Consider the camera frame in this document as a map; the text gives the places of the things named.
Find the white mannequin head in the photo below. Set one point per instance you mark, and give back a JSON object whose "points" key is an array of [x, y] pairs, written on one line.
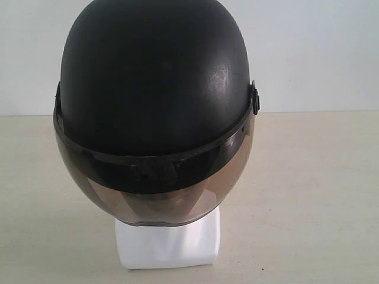
{"points": [[194, 244]]}

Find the black helmet with visor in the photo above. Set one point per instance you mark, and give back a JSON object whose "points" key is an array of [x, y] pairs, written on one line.
{"points": [[155, 109]]}

